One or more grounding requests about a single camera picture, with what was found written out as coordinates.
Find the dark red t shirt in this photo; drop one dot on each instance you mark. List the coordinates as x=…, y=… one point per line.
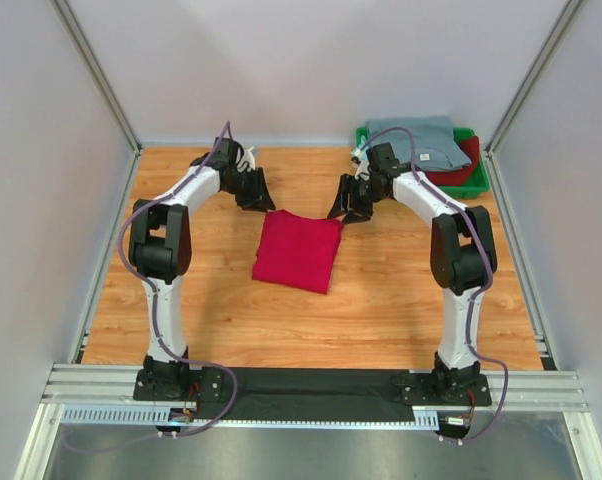
x=471, y=148

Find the green plastic bin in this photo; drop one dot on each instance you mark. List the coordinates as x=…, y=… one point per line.
x=476, y=185

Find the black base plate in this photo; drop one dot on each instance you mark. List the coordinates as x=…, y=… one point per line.
x=438, y=389
x=206, y=385

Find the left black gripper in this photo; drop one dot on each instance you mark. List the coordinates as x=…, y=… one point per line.
x=259, y=198

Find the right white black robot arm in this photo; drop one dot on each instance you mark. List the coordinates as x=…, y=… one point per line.
x=462, y=249

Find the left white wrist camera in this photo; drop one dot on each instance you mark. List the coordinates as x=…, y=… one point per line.
x=248, y=160

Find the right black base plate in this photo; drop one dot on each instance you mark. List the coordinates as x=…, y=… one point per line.
x=438, y=389

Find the left aluminium corner post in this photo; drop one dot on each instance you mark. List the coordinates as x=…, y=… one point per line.
x=70, y=21

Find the light teal t shirt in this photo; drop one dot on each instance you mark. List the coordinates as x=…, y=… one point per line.
x=359, y=153

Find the bright red t shirt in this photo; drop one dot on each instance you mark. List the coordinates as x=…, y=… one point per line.
x=297, y=252

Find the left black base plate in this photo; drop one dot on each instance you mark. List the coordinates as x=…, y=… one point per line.
x=206, y=385

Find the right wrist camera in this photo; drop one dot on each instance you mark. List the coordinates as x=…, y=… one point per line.
x=362, y=172

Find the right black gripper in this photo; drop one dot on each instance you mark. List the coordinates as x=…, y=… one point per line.
x=339, y=208

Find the right aluminium corner post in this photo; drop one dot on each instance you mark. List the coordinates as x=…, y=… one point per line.
x=557, y=33

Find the grey blue t shirt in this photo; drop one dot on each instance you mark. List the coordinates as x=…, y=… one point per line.
x=435, y=146

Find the black cloth strip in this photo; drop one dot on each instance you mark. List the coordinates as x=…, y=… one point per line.
x=306, y=395

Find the aluminium corner post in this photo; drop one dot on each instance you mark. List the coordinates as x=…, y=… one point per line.
x=557, y=33
x=70, y=21

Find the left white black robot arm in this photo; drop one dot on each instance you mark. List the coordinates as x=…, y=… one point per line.
x=160, y=246

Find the aluminium front rail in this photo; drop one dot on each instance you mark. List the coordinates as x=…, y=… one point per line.
x=556, y=391

